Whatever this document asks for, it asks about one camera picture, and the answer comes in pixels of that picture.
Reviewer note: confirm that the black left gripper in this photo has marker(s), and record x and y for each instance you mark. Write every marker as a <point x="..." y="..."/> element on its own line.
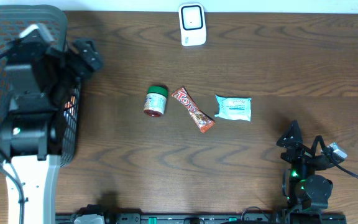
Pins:
<point x="87" y="57"/>

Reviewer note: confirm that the light blue wipes packet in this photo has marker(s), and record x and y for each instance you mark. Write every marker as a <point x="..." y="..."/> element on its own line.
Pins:
<point x="232" y="108"/>

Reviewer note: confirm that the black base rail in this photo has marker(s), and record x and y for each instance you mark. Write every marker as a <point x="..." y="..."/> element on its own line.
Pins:
<point x="135" y="218"/>

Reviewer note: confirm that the green lid jar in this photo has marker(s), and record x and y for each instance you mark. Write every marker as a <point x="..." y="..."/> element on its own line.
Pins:
<point x="155" y="101"/>

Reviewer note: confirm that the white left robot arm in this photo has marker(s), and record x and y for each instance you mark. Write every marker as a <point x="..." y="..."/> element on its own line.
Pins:
<point x="38" y="134"/>

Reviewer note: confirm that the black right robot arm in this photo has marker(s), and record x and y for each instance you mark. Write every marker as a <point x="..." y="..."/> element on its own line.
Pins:
<point x="307" y="193"/>

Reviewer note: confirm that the orange Top candy bar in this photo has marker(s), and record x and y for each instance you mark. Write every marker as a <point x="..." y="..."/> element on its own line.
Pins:
<point x="202" y="121"/>

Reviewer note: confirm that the white barcode scanner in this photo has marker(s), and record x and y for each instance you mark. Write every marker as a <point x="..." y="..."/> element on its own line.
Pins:
<point x="192" y="24"/>

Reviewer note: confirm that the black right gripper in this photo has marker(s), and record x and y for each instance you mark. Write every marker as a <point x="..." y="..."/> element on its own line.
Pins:
<point x="302" y="152"/>

